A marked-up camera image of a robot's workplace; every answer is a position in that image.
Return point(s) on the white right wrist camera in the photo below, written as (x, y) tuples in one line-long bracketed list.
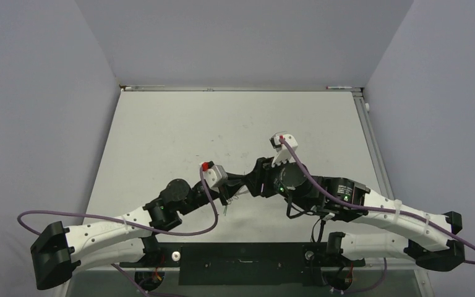
[(282, 153)]

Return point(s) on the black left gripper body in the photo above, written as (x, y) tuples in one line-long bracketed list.
[(224, 191)]

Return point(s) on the aluminium frame rail back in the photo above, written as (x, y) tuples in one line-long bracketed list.
[(163, 88)]

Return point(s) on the red white marker pen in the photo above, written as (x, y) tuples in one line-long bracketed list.
[(339, 88)]

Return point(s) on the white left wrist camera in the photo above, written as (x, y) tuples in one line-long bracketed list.
[(214, 175)]

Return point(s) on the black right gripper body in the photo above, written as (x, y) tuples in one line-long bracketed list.
[(268, 182)]

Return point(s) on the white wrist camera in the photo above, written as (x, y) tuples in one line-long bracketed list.
[(214, 175), (282, 153)]

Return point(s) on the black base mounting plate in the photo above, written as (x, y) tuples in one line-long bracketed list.
[(244, 263)]

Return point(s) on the aluminium frame rail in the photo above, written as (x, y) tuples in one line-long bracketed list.
[(371, 264), (363, 108), (163, 88)]

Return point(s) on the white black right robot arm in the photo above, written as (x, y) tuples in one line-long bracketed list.
[(424, 238)]

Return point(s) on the aluminium frame rail right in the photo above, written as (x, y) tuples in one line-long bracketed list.
[(363, 108)]

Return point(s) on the aluminium frame rail front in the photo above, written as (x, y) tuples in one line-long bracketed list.
[(371, 264)]

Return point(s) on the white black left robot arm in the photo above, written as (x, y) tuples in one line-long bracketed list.
[(59, 250)]

